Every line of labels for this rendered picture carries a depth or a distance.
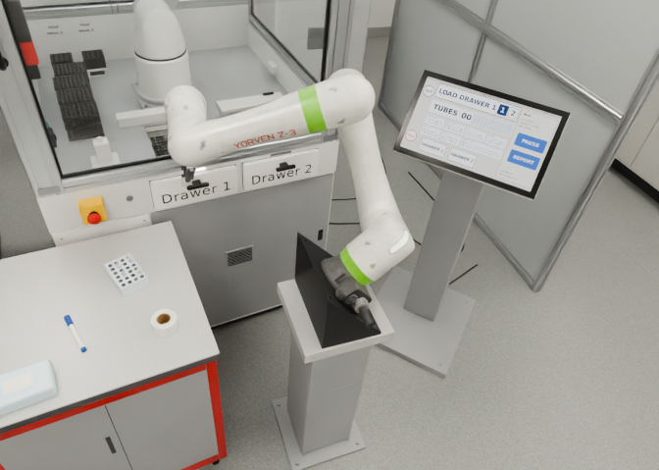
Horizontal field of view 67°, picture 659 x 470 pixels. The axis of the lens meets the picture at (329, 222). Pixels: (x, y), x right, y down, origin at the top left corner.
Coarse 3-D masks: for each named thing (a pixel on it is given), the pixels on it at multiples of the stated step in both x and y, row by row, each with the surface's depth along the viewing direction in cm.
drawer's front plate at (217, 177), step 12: (228, 168) 172; (168, 180) 165; (180, 180) 166; (192, 180) 168; (204, 180) 170; (216, 180) 173; (228, 180) 175; (156, 192) 165; (168, 192) 167; (180, 192) 170; (192, 192) 172; (204, 192) 174; (216, 192) 176; (228, 192) 179; (156, 204) 168; (168, 204) 170
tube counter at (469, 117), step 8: (464, 112) 177; (472, 112) 176; (464, 120) 176; (472, 120) 176; (480, 120) 175; (488, 120) 174; (496, 120) 173; (488, 128) 174; (496, 128) 173; (504, 128) 172; (512, 128) 171
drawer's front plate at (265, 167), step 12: (288, 156) 181; (300, 156) 183; (312, 156) 185; (252, 168) 176; (264, 168) 179; (276, 168) 181; (300, 168) 186; (312, 168) 189; (264, 180) 182; (276, 180) 185; (288, 180) 187
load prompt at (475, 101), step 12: (444, 84) 179; (444, 96) 179; (456, 96) 178; (468, 96) 176; (480, 96) 175; (480, 108) 175; (492, 108) 174; (504, 108) 172; (516, 108) 171; (516, 120) 171
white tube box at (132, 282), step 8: (104, 264) 152; (112, 264) 153; (128, 264) 154; (136, 264) 154; (112, 272) 151; (120, 272) 151; (128, 272) 152; (144, 272) 152; (112, 280) 151; (120, 280) 149; (128, 280) 149; (136, 280) 151; (144, 280) 150; (120, 288) 147; (128, 288) 148; (136, 288) 150
